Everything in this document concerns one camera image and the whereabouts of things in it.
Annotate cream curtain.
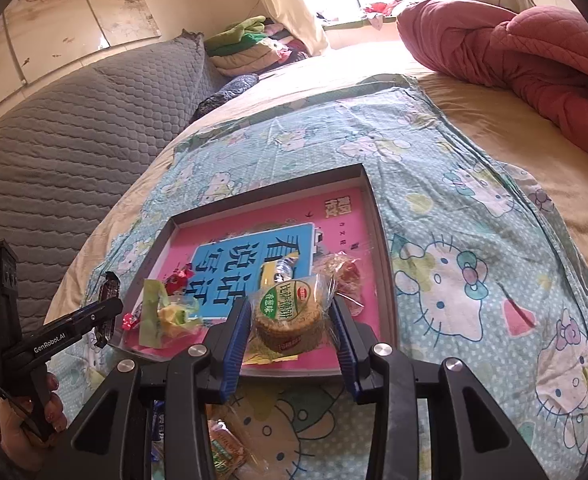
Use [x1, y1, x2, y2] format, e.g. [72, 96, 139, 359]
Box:
[244, 0, 329, 56]

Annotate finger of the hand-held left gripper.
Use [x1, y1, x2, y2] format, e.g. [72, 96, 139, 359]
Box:
[68, 297, 125, 342]

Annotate clothes on window sill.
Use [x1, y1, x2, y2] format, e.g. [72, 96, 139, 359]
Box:
[359, 0, 405, 28]

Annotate black candy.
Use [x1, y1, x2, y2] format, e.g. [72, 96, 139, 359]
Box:
[94, 270, 123, 348]

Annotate blue white snack packet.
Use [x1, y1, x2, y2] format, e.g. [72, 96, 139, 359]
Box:
[273, 256, 295, 283]

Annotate shallow cardboard box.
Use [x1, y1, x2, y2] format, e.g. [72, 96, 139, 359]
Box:
[109, 162, 397, 378]

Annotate grey quilted headboard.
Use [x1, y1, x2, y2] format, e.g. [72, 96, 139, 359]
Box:
[0, 35, 225, 321]

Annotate dark patterned cloth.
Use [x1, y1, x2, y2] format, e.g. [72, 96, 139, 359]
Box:
[191, 74, 259, 121]

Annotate orange snack packet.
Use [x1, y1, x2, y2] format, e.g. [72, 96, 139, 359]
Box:
[208, 417, 249, 480]

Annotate stack of folded clothes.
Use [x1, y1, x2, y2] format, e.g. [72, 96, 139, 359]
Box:
[204, 15, 319, 78]

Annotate cartoon cat printed blanket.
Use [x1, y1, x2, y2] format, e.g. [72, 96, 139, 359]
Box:
[49, 74, 588, 480]

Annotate painted wall panel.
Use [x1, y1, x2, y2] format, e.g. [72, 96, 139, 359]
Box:
[0, 0, 162, 106]

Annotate red snack packet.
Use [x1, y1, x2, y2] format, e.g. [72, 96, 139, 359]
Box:
[166, 267, 195, 295]

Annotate green snack packet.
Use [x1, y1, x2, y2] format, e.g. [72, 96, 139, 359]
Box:
[140, 279, 207, 350]

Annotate clear brown snack packet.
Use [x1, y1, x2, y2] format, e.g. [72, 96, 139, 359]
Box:
[314, 254, 365, 317]

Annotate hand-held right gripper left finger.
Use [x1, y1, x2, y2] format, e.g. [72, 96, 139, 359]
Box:
[56, 297, 255, 480]

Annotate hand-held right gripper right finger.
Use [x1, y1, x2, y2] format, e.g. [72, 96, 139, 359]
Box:
[330, 297, 549, 480]

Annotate red quilt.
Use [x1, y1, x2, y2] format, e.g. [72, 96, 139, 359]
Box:
[396, 0, 588, 166]

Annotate round biscuit packet green label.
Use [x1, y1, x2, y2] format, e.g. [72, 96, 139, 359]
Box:
[244, 272, 337, 366]

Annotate person's left hand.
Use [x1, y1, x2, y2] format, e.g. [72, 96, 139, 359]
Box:
[0, 372, 70, 471]

